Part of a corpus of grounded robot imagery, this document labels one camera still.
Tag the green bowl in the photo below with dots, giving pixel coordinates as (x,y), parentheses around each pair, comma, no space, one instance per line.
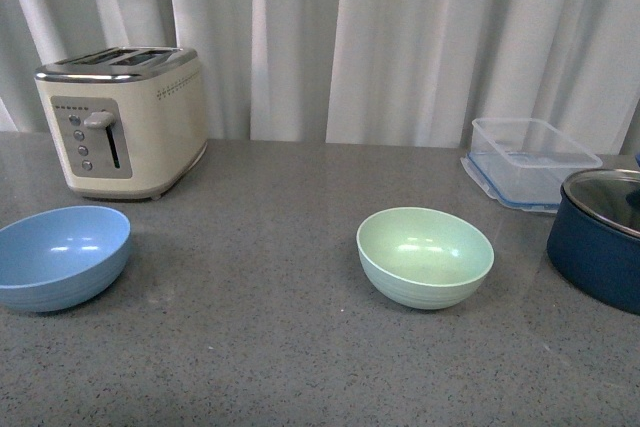
(423,258)

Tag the blue bowl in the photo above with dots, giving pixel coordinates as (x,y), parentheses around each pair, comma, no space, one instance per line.
(61,258)

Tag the white curtain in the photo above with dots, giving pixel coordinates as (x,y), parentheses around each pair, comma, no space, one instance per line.
(394,72)

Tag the cream two-slot toaster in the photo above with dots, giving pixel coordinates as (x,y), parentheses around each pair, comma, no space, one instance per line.
(126,122)

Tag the clear plastic food container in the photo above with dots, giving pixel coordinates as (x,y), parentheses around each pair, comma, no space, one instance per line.
(522,162)

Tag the dark blue pot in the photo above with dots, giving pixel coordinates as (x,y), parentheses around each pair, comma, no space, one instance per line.
(600,261)

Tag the glass pot lid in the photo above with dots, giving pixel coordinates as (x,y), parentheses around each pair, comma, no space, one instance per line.
(608,195)

